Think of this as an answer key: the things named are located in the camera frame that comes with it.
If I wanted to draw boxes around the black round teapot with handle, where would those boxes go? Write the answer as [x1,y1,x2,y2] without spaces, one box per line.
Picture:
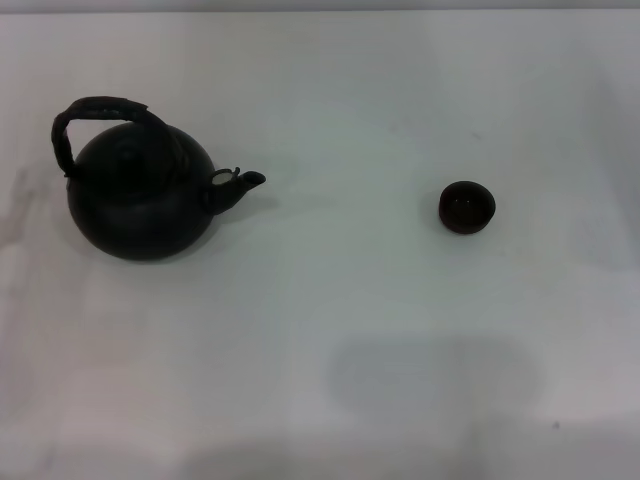
[51,94,268,262]

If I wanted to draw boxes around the small dark brown teacup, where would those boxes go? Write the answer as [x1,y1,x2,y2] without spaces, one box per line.
[438,180,497,236]

